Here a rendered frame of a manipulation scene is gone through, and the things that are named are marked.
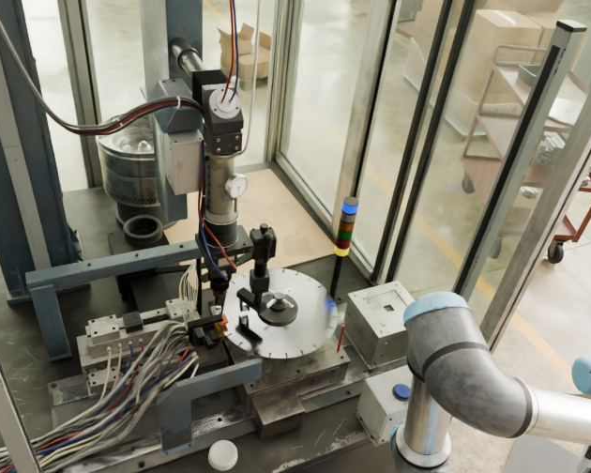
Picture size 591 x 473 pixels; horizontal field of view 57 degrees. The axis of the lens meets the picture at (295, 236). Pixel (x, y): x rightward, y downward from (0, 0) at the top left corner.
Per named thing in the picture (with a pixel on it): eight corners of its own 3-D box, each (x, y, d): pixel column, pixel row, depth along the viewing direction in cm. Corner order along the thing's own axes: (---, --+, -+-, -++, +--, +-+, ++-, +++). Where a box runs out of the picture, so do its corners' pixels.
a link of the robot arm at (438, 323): (400, 509, 118) (427, 352, 84) (384, 446, 130) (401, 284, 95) (453, 501, 119) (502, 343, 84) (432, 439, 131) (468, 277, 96)
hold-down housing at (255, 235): (267, 281, 137) (273, 218, 124) (271, 294, 133) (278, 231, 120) (245, 283, 135) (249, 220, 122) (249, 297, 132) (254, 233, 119)
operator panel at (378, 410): (437, 382, 158) (451, 349, 148) (460, 413, 150) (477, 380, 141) (354, 412, 147) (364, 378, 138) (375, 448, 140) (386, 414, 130)
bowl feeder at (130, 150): (179, 188, 221) (175, 106, 198) (201, 233, 200) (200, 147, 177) (100, 200, 209) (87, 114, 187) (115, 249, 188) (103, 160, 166)
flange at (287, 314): (302, 300, 150) (303, 294, 148) (291, 329, 141) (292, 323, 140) (265, 290, 151) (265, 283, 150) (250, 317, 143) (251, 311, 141)
